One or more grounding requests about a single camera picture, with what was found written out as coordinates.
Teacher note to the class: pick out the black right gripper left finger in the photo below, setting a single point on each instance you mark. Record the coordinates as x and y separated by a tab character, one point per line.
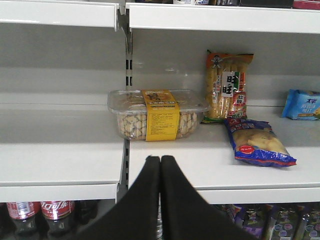
135	216

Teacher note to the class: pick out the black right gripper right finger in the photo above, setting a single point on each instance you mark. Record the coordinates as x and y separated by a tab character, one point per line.
185	214

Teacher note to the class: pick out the plastic coke bottle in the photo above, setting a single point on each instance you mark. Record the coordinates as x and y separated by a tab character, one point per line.
24	215
60	218

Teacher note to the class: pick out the purple label juice bottle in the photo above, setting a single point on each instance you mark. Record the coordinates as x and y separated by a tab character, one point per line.
251	218

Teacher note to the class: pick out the blue snack bag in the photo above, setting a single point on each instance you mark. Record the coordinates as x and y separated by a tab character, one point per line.
254	142

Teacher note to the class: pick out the clear biscuit box yellow label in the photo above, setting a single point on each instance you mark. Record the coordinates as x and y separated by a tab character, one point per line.
156	114

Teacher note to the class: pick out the yellow rice cracker pack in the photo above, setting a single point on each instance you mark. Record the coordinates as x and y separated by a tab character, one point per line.
225	87

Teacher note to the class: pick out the light blue cracker pack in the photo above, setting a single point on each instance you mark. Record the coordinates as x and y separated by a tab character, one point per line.
302	105

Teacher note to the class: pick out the white metal shelf unit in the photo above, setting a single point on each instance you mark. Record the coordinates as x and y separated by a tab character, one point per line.
59	59

